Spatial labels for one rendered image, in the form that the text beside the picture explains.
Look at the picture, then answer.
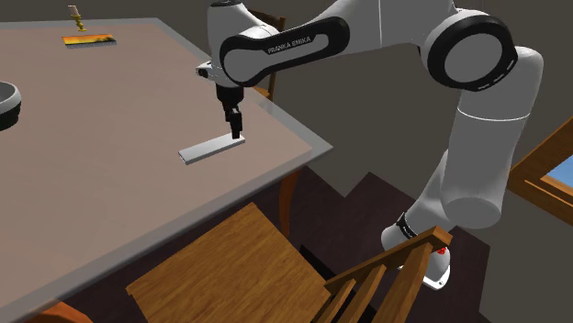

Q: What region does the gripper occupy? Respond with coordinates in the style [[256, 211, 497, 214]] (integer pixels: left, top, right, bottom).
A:
[[216, 83, 245, 140]]

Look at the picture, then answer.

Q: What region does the grey flat slab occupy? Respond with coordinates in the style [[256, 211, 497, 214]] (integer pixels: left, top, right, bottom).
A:
[[177, 133, 246, 166]]

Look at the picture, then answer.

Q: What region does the wooden chair with slatted back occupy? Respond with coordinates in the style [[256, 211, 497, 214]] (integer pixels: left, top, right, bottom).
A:
[[125, 202, 454, 323]]

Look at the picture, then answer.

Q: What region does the orange flat book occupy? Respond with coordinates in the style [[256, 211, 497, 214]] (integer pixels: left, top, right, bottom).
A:
[[62, 33, 118, 50]]

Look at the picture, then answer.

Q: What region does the black and grey bowl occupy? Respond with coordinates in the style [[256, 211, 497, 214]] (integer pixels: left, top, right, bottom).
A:
[[0, 80, 23, 132]]

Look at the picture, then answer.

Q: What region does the wooden framed window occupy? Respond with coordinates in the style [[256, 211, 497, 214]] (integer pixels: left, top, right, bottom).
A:
[[507, 115, 573, 225]]

